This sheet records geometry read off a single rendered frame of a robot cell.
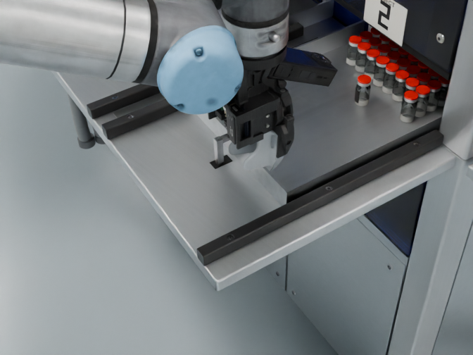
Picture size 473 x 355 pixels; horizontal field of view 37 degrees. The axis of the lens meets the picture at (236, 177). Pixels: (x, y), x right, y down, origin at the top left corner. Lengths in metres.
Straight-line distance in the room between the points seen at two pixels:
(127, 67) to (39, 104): 2.04
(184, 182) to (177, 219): 0.07
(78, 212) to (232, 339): 0.65
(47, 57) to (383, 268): 0.91
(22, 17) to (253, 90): 0.35
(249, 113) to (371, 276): 0.66
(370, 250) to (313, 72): 0.56
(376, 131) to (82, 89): 0.47
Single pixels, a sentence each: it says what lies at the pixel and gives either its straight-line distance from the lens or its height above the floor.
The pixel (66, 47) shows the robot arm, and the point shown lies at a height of 1.26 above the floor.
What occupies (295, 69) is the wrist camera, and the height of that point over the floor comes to 1.07.
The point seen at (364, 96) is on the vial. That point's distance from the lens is 1.10.
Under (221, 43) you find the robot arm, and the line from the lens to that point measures 0.60.
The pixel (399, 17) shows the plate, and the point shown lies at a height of 1.03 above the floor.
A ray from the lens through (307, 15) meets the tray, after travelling 1.28.
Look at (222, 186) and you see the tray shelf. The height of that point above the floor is 0.88.
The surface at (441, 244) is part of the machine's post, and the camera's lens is 1.18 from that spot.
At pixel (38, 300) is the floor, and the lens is 2.03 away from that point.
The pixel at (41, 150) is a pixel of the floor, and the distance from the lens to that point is 2.44.
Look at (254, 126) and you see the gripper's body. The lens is 0.86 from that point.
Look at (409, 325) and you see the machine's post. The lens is 1.39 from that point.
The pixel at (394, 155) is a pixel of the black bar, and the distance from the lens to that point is 1.01.
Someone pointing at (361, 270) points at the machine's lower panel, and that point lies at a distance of 1.43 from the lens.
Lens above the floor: 1.58
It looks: 45 degrees down
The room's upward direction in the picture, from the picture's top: 2 degrees counter-clockwise
